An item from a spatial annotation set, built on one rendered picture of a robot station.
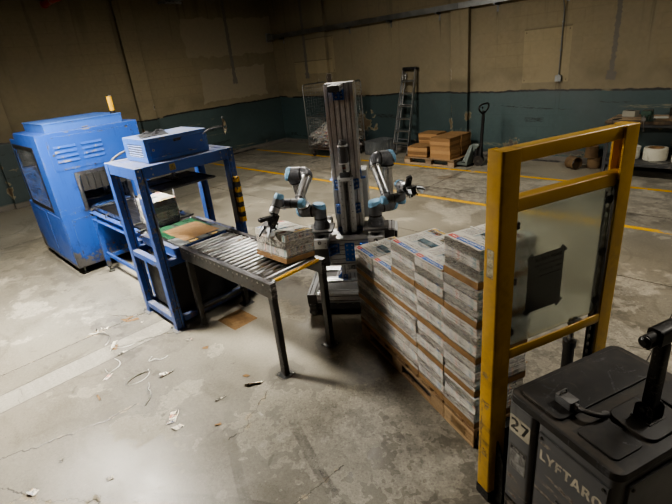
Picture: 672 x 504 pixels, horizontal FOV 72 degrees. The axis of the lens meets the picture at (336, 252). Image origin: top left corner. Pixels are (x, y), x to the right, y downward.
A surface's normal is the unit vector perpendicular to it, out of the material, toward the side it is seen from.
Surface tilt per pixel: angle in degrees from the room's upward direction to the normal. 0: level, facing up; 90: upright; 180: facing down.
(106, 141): 90
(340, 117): 90
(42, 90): 90
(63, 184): 90
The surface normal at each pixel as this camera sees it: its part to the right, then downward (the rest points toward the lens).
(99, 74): 0.71, 0.21
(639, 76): -0.70, 0.34
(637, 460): -0.10, -0.92
